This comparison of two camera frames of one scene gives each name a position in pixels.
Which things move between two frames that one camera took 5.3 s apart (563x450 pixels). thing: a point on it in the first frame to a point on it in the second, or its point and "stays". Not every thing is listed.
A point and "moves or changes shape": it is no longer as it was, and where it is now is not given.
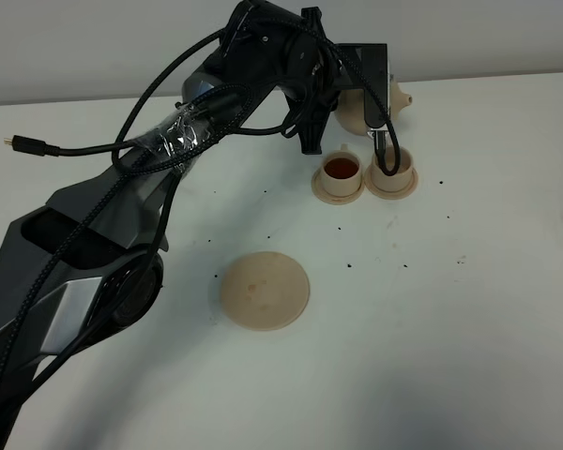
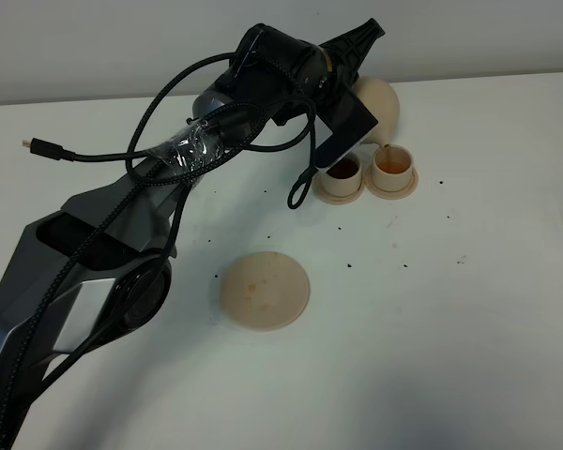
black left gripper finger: x=311 y=19 to x=351 y=51
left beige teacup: x=341 y=172 stays
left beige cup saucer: x=318 y=189 stays
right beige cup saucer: x=389 y=195 stays
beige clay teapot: x=350 y=111 moves or changes shape
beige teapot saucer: x=265 y=291 stays
